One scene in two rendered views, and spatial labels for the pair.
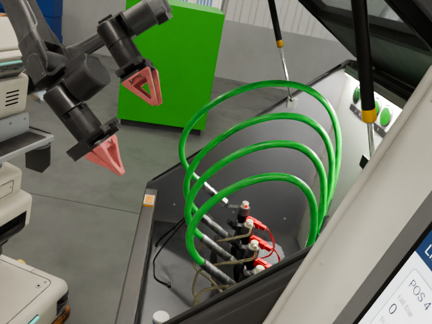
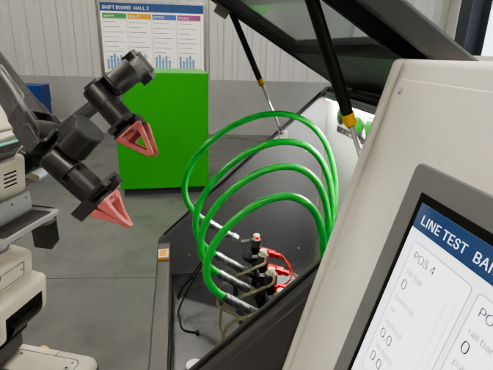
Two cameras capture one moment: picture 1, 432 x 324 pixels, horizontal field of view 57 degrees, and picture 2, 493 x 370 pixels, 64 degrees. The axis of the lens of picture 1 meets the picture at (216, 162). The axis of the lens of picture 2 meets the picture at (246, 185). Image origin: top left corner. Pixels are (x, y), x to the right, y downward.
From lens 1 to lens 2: 0.05 m
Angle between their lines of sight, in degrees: 6
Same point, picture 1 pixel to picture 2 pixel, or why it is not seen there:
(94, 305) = not seen: outside the picture
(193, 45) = (183, 106)
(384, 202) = (378, 192)
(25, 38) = (13, 111)
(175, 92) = (173, 155)
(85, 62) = (75, 122)
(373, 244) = (375, 233)
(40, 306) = not seen: outside the picture
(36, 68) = (28, 137)
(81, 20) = (70, 103)
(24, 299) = not seen: outside the picture
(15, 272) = (39, 360)
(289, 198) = (298, 227)
